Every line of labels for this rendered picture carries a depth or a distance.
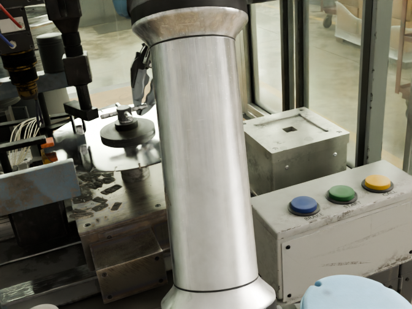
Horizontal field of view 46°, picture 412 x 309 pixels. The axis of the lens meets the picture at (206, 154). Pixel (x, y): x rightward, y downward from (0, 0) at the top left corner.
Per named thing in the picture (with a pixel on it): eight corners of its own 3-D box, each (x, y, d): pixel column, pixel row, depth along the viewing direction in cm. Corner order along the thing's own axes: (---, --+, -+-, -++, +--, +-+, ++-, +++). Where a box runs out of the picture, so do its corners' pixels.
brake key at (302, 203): (308, 203, 79) (308, 193, 78) (321, 215, 75) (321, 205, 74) (286, 209, 78) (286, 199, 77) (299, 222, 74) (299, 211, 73)
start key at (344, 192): (344, 192, 81) (344, 182, 80) (359, 203, 77) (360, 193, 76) (324, 198, 80) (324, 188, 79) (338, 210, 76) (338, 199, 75)
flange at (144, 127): (122, 148, 90) (120, 137, 89) (89, 135, 97) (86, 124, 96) (166, 128, 97) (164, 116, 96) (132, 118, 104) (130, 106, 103)
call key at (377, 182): (379, 182, 83) (379, 171, 82) (395, 192, 79) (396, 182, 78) (359, 187, 82) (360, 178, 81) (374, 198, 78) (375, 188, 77)
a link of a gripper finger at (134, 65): (125, 85, 95) (139, 42, 94) (124, 85, 96) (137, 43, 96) (148, 93, 97) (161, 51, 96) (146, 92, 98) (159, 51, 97)
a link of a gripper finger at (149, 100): (144, 118, 93) (159, 72, 92) (137, 114, 98) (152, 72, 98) (159, 122, 94) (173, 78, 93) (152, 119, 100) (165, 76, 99)
